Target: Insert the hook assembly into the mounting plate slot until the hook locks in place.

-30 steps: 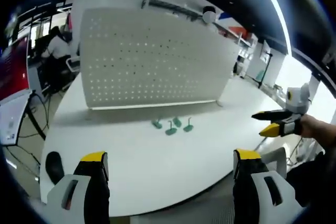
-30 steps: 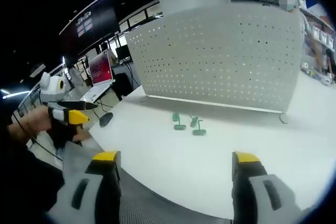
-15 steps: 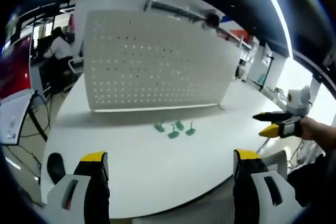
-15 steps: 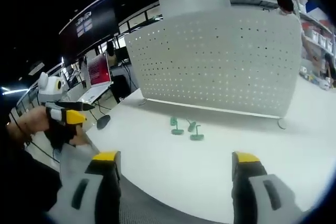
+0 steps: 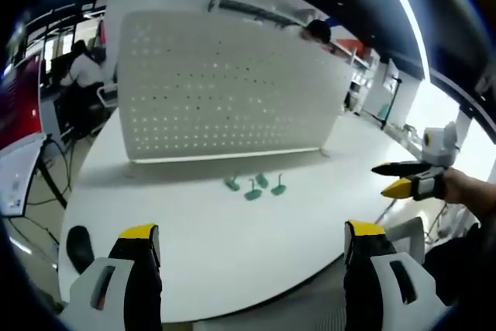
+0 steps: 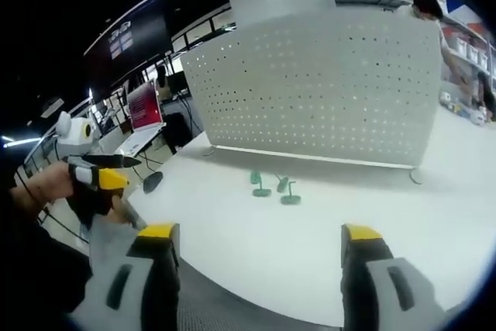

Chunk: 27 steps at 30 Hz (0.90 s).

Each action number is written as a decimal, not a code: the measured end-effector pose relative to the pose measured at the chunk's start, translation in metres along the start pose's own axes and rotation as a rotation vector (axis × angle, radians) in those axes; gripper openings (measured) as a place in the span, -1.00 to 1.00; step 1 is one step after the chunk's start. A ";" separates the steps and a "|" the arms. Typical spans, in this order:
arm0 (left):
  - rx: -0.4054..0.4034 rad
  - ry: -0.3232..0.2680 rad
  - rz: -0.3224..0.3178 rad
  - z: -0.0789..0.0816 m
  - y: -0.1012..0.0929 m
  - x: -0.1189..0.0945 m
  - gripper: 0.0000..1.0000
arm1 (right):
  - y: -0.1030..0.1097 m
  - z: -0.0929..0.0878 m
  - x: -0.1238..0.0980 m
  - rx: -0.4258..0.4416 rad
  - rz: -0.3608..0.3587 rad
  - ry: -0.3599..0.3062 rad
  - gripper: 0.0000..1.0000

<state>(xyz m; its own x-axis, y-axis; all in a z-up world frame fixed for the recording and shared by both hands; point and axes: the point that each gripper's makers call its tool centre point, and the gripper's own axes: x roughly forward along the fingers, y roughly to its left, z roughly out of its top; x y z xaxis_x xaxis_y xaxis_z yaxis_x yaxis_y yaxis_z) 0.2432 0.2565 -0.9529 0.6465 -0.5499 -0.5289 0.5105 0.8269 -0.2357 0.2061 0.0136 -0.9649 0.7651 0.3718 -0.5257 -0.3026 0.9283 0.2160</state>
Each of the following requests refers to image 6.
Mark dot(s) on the person's left hand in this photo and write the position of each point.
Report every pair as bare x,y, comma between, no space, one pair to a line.
46,185

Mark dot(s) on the laptop with red screen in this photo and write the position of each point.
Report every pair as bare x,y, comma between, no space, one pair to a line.
144,108

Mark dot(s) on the white perforated mounting plate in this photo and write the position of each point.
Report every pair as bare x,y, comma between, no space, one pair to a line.
317,90

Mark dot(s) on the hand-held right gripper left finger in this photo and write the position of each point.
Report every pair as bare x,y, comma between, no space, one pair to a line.
151,280

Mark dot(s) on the dark wall screen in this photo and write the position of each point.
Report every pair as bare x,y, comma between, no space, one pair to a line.
121,40

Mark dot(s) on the shelf with storage bins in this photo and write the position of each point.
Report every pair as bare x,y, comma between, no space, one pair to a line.
470,48

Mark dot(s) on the black computer mouse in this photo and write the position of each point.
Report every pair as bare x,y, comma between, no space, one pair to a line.
152,183

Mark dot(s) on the person's dark clothing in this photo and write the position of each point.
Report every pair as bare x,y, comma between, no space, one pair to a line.
35,269

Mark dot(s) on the black office chair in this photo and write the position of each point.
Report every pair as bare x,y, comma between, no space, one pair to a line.
176,129

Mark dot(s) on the green hook assembly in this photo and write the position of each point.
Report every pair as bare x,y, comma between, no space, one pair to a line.
256,177
290,199
261,192
282,184

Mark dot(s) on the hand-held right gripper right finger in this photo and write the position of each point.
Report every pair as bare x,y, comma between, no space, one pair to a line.
372,284

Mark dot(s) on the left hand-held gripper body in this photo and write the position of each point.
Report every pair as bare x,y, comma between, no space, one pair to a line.
75,133

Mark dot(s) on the grey metal piece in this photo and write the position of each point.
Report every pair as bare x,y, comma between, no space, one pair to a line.
133,218

